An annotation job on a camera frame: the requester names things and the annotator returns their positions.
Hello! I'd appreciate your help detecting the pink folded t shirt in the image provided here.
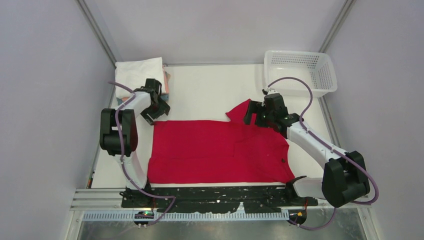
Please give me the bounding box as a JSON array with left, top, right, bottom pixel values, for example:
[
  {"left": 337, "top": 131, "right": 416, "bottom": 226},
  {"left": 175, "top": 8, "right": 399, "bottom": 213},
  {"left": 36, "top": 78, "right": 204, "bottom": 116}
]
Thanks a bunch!
[{"left": 115, "top": 64, "right": 169, "bottom": 95}]

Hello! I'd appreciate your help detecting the white folded t shirt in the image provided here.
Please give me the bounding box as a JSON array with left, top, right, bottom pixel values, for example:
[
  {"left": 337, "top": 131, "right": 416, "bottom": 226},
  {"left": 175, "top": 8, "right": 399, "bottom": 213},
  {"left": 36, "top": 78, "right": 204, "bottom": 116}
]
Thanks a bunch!
[{"left": 115, "top": 57, "right": 169, "bottom": 94}]

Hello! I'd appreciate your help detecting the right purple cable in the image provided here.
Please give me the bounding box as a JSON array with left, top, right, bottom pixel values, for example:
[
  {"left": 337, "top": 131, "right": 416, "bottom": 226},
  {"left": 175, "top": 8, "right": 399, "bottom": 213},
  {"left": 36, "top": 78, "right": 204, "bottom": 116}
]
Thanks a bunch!
[{"left": 263, "top": 76, "right": 380, "bottom": 231}]

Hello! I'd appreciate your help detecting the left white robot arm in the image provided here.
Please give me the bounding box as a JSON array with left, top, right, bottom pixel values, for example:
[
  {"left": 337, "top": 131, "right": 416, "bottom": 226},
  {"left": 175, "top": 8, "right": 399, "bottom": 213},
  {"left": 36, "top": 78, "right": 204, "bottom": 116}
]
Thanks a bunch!
[{"left": 99, "top": 78, "right": 176, "bottom": 208}]

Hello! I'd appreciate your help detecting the aluminium front rail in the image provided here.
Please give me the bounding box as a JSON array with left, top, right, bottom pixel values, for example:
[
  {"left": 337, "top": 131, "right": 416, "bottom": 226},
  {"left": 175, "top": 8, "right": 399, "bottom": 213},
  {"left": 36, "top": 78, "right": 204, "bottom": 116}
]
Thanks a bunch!
[{"left": 70, "top": 185, "right": 373, "bottom": 222}]

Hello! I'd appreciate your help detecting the white plastic basket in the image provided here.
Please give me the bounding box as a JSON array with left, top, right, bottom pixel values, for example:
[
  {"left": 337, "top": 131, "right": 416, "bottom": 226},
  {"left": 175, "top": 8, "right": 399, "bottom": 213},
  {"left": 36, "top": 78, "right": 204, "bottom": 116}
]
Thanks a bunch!
[{"left": 263, "top": 50, "right": 338, "bottom": 98}]

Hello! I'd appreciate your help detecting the red t shirt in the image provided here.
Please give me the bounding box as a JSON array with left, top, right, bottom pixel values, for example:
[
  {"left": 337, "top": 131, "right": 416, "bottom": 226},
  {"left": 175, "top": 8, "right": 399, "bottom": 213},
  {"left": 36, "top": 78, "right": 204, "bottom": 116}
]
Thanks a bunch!
[{"left": 147, "top": 101, "right": 295, "bottom": 184}]

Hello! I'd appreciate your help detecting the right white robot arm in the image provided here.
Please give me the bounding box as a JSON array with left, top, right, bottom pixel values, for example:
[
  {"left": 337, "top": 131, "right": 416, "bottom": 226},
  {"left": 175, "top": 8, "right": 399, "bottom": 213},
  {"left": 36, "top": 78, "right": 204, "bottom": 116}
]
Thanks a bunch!
[{"left": 243, "top": 93, "right": 371, "bottom": 208}]

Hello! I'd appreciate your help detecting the blue folded t shirt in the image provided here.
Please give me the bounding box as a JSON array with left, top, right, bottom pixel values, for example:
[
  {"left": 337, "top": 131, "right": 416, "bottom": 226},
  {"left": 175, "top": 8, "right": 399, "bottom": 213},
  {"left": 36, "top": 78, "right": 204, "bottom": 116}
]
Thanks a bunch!
[{"left": 116, "top": 94, "right": 169, "bottom": 105}]

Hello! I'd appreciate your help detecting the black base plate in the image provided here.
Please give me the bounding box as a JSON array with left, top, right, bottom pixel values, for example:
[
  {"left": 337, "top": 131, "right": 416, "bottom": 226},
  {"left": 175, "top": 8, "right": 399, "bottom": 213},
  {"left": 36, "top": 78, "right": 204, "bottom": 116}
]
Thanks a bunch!
[{"left": 119, "top": 185, "right": 318, "bottom": 214}]

